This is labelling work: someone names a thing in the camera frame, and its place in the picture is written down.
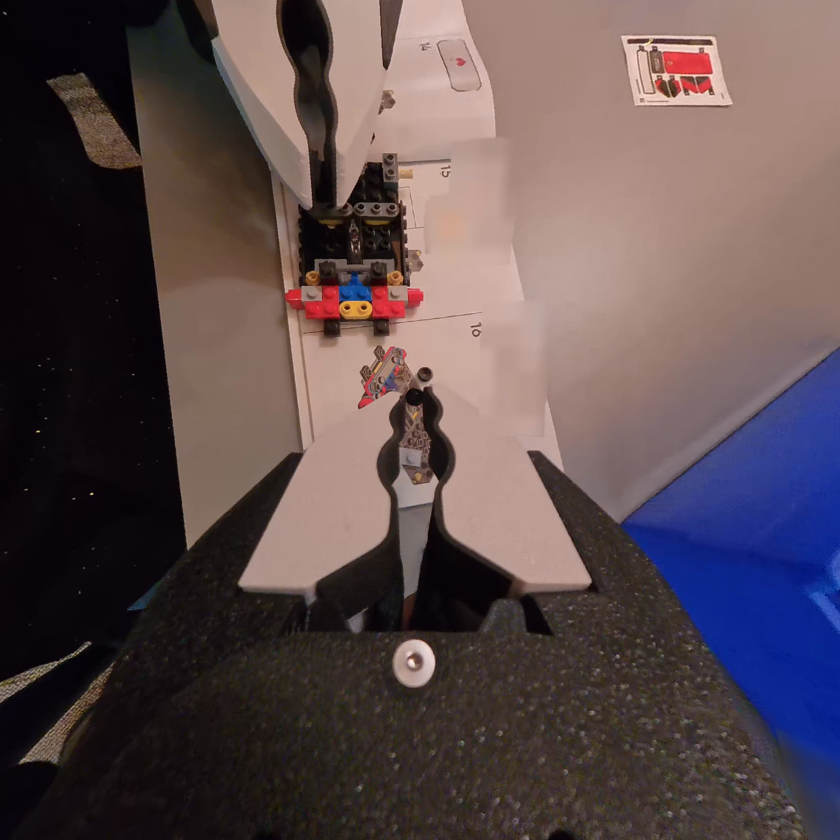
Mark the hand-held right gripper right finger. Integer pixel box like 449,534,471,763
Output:
419,386,593,619

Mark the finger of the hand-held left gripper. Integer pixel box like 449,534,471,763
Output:
209,0,329,210
315,0,404,211

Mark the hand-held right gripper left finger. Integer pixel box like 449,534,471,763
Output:
238,392,422,619

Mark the black red blue lego model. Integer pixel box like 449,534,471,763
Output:
287,152,426,339

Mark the white lego instruction booklet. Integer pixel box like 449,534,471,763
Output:
271,26,565,508

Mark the lego sticker sheet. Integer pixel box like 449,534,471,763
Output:
621,34,734,108

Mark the blue plastic bin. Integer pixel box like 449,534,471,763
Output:
619,346,840,840

